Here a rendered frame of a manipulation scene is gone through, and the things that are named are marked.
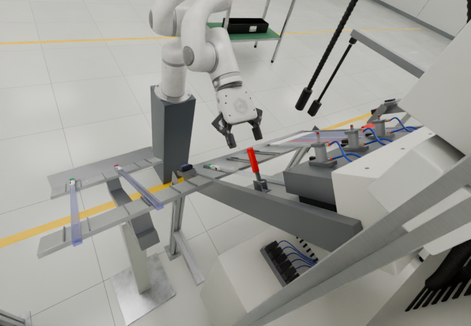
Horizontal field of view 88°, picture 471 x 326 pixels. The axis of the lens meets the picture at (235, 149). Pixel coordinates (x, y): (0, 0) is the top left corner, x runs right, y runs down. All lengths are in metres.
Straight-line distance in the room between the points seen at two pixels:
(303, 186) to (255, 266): 0.54
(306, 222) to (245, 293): 0.52
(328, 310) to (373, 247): 0.70
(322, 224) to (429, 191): 0.20
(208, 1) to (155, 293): 1.34
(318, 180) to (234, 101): 0.33
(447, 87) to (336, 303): 0.88
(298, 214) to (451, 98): 0.28
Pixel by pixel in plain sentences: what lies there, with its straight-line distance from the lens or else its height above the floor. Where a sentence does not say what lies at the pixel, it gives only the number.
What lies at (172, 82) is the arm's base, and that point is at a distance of 1.27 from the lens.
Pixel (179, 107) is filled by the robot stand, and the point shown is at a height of 0.67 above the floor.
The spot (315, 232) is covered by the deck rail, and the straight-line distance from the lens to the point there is 0.45.
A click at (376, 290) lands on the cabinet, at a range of 1.17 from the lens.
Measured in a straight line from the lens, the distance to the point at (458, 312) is 0.45.
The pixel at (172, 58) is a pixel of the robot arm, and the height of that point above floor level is 0.92.
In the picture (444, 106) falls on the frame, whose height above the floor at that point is 1.41.
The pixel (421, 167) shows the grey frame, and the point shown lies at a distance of 0.27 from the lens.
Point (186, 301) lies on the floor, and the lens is 1.53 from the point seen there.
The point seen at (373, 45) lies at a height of 1.34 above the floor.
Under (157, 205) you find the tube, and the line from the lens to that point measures 0.51.
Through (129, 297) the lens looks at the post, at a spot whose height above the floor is 0.01.
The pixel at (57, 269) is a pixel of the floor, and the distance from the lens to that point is 1.66.
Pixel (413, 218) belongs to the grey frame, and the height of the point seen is 1.33.
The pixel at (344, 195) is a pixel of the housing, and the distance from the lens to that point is 0.40.
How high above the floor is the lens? 1.50
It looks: 46 degrees down
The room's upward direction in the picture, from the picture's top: 18 degrees clockwise
